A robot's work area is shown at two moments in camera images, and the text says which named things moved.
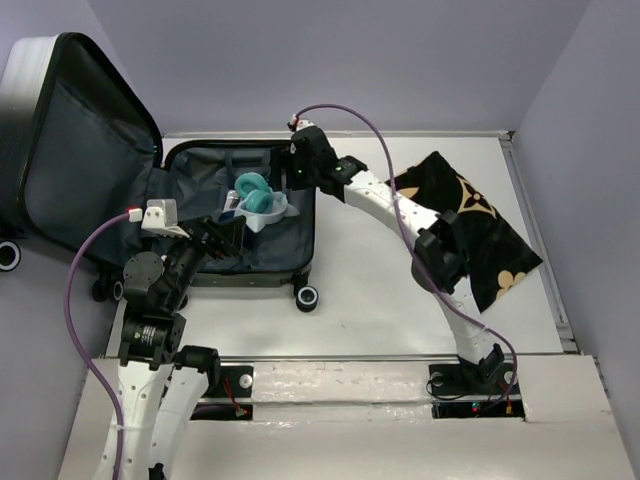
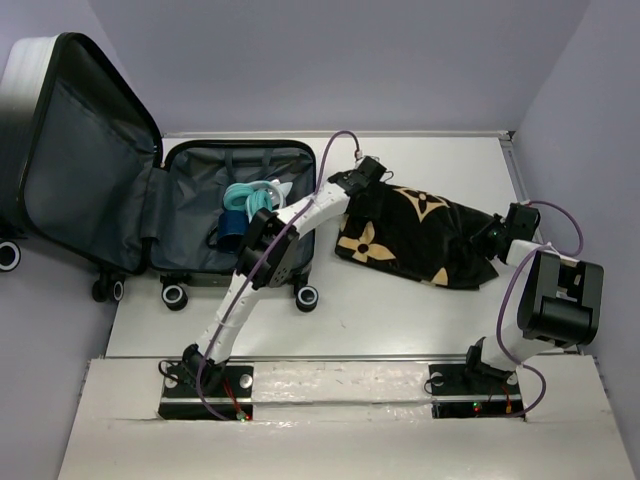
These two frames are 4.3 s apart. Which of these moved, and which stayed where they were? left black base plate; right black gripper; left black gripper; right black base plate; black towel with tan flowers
Moved: right black gripper; black towel with tan flowers; left black gripper
Stayed: right black base plate; left black base plate
